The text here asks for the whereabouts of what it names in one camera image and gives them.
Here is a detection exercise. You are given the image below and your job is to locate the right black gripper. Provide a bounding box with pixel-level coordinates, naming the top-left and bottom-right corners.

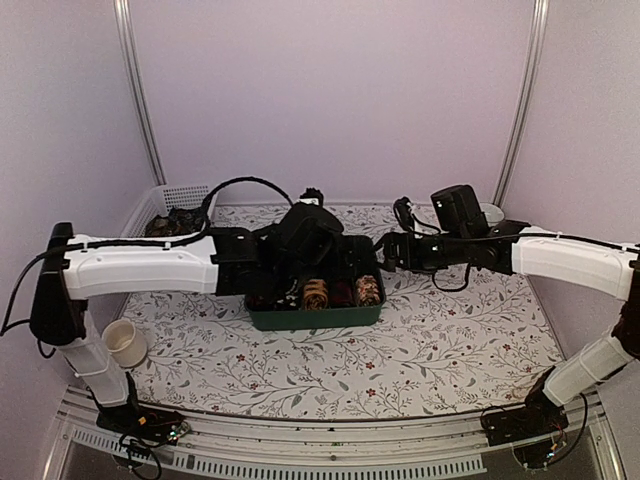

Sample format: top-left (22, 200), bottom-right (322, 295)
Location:
top-left (365, 229), bottom-right (471, 275)

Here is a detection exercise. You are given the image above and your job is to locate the green divided organizer box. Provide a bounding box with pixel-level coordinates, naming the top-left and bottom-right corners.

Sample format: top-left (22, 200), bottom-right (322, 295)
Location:
top-left (244, 235), bottom-right (386, 331)

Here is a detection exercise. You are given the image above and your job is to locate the flamingo patterned tie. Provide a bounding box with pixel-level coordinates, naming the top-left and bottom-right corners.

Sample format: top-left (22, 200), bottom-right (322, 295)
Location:
top-left (355, 275), bottom-right (381, 307)

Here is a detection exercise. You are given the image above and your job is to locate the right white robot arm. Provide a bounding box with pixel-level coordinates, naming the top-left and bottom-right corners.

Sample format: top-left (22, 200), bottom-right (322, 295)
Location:
top-left (375, 220), bottom-right (639, 436)

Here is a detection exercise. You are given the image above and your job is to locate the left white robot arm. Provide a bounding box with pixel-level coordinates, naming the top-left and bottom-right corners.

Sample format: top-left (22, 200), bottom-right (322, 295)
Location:
top-left (5, 176), bottom-right (343, 434)

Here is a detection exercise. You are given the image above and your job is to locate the pile of dark ties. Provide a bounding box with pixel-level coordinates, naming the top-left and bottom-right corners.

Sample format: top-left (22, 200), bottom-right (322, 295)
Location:
top-left (144, 208), bottom-right (204, 238)

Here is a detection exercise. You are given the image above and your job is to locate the rolled tan tie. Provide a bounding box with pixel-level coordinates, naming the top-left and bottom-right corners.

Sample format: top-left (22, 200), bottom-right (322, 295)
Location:
top-left (302, 279), bottom-right (329, 311)

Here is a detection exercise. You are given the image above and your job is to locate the rolled dark red tie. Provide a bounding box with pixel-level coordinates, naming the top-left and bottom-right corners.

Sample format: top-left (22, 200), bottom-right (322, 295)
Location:
top-left (329, 280), bottom-right (356, 308)

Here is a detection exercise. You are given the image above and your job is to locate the rolled black white tie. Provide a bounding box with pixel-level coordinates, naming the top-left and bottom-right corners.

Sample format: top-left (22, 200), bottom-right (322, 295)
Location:
top-left (273, 292), bottom-right (300, 310)

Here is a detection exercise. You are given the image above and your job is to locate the rolled orange black tie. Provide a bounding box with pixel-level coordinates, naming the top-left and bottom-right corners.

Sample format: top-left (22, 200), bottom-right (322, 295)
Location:
top-left (247, 296), bottom-right (271, 311)

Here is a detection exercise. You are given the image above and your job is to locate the pale green ceramic bowl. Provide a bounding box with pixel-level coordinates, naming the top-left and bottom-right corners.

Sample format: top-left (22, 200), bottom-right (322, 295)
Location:
top-left (480, 203), bottom-right (505, 227)

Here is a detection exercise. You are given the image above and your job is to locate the floral patterned table mat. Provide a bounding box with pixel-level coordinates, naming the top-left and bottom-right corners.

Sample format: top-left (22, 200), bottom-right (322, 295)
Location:
top-left (119, 203), bottom-right (569, 420)

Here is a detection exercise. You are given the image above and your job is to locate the white plastic basket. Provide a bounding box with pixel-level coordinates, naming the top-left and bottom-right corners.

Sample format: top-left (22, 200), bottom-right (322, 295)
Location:
top-left (121, 184), bottom-right (213, 238)

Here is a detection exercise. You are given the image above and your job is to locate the white ceramic mug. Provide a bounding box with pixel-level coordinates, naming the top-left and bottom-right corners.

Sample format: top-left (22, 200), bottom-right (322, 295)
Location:
top-left (102, 318), bottom-right (148, 368)

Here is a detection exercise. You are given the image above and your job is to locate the front aluminium rail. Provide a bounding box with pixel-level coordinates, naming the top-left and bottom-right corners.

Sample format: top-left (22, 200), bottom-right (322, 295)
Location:
top-left (42, 384), bottom-right (626, 479)

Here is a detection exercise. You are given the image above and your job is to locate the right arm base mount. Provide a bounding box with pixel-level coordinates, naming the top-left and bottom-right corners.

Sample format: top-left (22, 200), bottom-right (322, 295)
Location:
top-left (480, 406), bottom-right (569, 446)

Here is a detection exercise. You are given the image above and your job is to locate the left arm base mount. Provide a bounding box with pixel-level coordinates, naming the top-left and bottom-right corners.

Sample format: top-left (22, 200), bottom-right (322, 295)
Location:
top-left (96, 407), bottom-right (192, 446)

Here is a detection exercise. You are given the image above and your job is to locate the right aluminium frame post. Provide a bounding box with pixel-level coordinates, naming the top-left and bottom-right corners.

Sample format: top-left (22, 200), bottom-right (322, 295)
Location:
top-left (492, 0), bottom-right (550, 208)

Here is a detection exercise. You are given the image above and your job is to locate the aluminium frame post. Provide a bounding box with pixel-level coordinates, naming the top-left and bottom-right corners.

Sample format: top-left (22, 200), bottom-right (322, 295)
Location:
top-left (113, 0), bottom-right (167, 186)
top-left (492, 0), bottom-right (550, 208)

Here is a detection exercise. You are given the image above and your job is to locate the left aluminium frame post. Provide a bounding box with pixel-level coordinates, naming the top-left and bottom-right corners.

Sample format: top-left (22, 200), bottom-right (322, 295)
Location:
top-left (113, 0), bottom-right (167, 186)

